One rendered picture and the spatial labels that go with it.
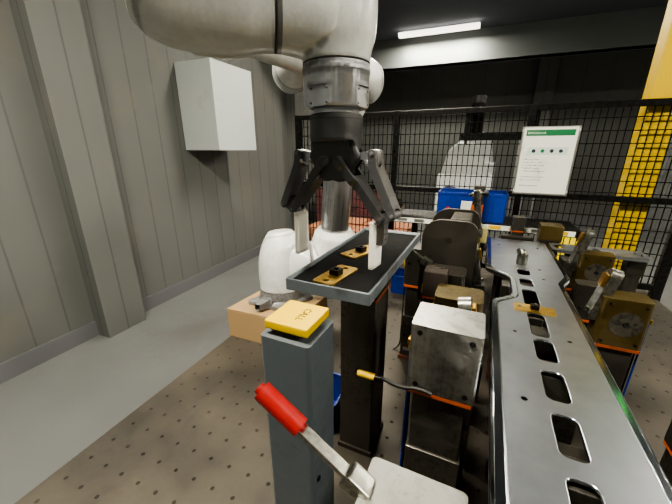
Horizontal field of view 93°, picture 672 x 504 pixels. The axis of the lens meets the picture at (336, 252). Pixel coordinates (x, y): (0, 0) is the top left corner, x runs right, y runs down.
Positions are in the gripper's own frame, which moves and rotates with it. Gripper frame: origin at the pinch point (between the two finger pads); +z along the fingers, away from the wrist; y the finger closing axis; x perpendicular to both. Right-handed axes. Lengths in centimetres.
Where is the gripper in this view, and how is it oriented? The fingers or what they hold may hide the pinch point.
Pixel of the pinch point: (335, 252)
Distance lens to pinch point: 50.2
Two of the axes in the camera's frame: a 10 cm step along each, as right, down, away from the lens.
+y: 8.4, 1.7, -5.1
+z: 0.0, 9.5, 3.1
